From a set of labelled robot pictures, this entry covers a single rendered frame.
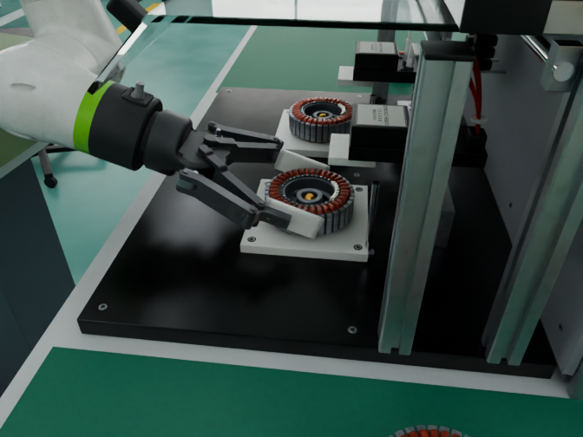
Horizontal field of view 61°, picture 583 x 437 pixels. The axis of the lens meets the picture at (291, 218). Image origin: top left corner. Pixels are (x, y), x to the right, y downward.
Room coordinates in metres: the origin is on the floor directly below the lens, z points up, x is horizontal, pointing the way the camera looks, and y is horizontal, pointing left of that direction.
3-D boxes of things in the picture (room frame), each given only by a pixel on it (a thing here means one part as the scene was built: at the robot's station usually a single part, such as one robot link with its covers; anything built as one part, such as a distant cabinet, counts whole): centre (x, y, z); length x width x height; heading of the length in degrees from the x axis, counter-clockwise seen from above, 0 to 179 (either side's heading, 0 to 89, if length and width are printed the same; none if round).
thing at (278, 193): (0.52, -0.02, 0.80); 0.11 x 0.11 x 0.04
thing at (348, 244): (0.52, -0.02, 0.78); 0.15 x 0.15 x 0.01; 83
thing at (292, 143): (0.76, -0.05, 0.78); 0.15 x 0.15 x 0.01; 83
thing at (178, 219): (0.64, -0.05, 0.76); 0.64 x 0.47 x 0.02; 173
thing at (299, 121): (0.76, -0.05, 0.80); 0.11 x 0.11 x 0.04
